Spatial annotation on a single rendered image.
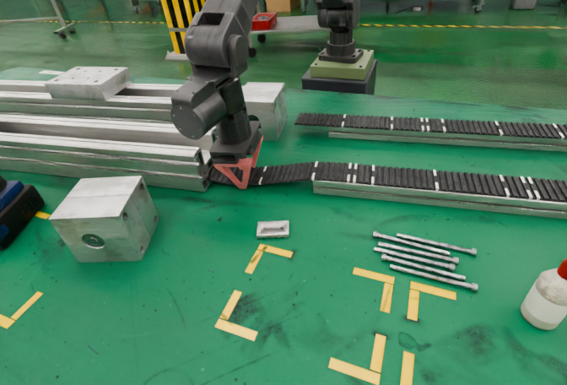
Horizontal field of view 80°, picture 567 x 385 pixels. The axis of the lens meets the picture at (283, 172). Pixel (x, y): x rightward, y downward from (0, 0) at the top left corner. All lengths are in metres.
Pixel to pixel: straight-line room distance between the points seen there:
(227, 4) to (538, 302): 0.53
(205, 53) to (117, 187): 0.24
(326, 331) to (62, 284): 0.38
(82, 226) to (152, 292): 0.13
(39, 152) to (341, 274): 0.63
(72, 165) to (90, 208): 0.27
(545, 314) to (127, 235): 0.52
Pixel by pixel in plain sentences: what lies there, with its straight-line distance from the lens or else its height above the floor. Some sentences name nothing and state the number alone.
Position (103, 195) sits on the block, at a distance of 0.56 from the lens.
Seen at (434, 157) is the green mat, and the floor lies 0.78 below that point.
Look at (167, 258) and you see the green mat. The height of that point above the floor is 0.78.
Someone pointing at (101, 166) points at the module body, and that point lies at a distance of 0.77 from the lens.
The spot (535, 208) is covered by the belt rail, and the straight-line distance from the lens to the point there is 0.65.
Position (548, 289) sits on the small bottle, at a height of 0.84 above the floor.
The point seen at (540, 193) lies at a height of 0.81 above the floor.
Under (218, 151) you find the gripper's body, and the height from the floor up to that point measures 0.88.
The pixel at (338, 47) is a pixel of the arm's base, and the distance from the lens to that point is 1.07.
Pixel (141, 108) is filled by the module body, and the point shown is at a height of 0.84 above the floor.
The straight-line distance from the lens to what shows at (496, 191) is 0.62.
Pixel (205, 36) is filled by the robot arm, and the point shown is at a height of 1.05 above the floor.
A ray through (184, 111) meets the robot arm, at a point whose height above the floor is 0.97.
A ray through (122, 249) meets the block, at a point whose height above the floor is 0.81.
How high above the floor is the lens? 1.18
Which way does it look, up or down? 37 degrees down
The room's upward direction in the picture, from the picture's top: 6 degrees counter-clockwise
